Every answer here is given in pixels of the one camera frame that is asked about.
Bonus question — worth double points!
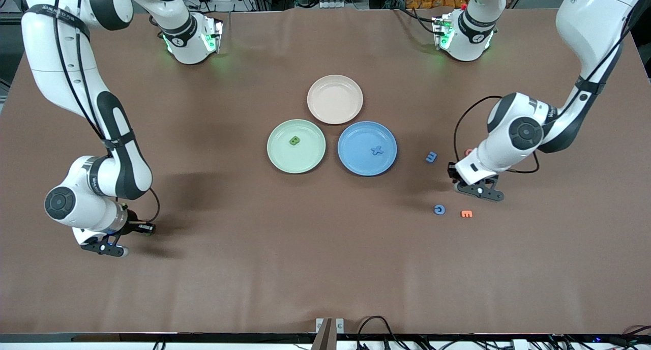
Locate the blue plate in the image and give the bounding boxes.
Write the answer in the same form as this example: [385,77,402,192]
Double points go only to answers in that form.
[337,121,398,177]

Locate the pale pink plate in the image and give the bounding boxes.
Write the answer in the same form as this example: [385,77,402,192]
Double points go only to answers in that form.
[307,74,364,125]

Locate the brown table mat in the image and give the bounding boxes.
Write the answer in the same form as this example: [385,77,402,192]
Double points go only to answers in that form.
[0,8,651,335]

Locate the light green plate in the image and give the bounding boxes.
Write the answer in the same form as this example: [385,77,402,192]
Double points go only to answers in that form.
[267,119,327,174]

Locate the black camera cable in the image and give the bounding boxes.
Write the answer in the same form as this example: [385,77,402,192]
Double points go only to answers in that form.
[453,0,651,173]
[51,0,161,224]

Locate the black table edge rail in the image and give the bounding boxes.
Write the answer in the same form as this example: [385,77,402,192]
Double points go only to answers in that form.
[0,333,651,343]

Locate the black cable loop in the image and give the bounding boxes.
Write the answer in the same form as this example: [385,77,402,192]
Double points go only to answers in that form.
[356,315,407,350]

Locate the metal bracket with brown post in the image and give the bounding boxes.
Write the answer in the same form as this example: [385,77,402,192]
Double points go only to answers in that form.
[315,317,345,350]

